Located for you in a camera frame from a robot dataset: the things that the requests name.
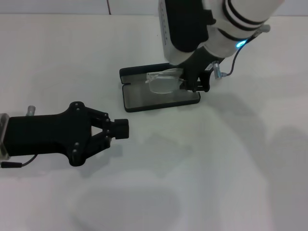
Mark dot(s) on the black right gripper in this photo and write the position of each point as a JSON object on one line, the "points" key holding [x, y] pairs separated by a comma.
{"points": [[197, 65]]}

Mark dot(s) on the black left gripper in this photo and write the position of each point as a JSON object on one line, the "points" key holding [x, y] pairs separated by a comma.
{"points": [[48, 132]]}

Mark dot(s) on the clear white glasses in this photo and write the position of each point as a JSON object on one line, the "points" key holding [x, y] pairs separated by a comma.
{"points": [[163, 84]]}

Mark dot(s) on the black glasses case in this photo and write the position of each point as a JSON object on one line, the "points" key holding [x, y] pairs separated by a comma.
{"points": [[156, 101]]}

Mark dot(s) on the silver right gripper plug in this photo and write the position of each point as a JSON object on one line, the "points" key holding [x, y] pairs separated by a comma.
{"points": [[217, 71]]}

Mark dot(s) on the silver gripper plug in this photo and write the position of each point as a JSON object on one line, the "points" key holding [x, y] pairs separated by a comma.
{"points": [[217, 71], [31, 110]]}

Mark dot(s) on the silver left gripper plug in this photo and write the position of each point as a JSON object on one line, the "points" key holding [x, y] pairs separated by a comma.
{"points": [[31, 110]]}

